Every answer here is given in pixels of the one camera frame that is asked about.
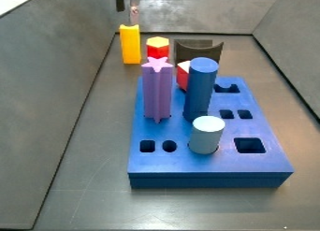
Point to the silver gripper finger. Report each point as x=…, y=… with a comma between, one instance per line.
x=119, y=5
x=134, y=11

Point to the yellow arch block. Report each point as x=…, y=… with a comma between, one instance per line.
x=130, y=42

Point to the black curved fixture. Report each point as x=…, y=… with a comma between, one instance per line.
x=191, y=48

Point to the blue peg board base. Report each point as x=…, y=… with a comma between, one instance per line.
x=175, y=156

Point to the tall red hexagonal peg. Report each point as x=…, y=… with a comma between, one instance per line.
x=156, y=46

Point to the purple star peg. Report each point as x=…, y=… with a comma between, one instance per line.
x=156, y=85

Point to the short red peg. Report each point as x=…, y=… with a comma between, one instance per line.
x=182, y=74

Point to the tall blue cylinder peg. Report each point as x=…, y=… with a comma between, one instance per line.
x=202, y=74

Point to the light blue cylinder peg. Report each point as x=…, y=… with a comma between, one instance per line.
x=206, y=132

